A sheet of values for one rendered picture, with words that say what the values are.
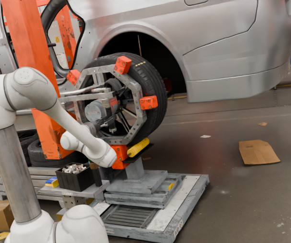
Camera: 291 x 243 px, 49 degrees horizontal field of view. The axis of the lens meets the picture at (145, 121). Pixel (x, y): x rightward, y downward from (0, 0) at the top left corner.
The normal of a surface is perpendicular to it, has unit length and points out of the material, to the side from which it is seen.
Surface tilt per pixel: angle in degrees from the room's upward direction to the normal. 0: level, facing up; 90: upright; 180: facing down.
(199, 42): 90
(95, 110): 90
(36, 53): 90
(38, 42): 90
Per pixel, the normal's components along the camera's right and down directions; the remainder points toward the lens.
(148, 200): -0.44, 0.31
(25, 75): 0.11, -0.38
